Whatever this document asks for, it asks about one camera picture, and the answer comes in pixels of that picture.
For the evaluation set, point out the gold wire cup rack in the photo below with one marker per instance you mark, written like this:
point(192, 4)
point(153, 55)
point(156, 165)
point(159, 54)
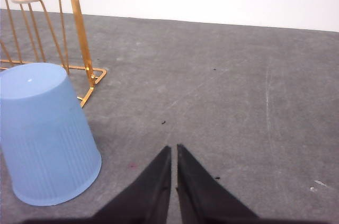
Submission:
point(94, 75)

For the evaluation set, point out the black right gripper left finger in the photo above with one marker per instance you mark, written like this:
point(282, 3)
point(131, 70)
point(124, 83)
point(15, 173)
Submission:
point(146, 201)

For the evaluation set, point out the light blue plastic cup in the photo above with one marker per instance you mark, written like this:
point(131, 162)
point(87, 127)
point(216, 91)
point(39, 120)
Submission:
point(47, 143)

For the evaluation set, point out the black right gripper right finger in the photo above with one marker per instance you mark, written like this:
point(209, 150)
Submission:
point(202, 199)

